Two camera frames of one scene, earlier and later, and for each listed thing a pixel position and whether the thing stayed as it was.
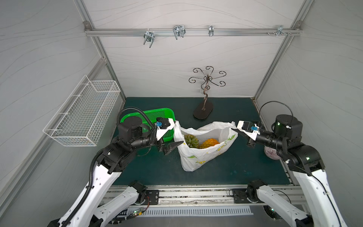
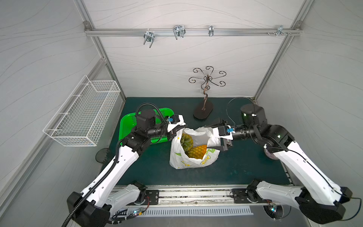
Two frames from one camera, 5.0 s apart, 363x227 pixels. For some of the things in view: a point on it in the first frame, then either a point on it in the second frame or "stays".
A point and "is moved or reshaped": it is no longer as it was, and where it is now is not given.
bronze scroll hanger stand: (204, 109) stays
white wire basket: (83, 117) stays
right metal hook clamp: (280, 30) stays
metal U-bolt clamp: (149, 36) stays
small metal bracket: (211, 30) stays
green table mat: (237, 164) stays
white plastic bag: (191, 158) is moved or reshaped
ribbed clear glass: (272, 153) stays
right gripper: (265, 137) to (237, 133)
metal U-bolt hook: (179, 30) stays
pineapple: (208, 143) to (197, 152)
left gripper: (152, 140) to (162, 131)
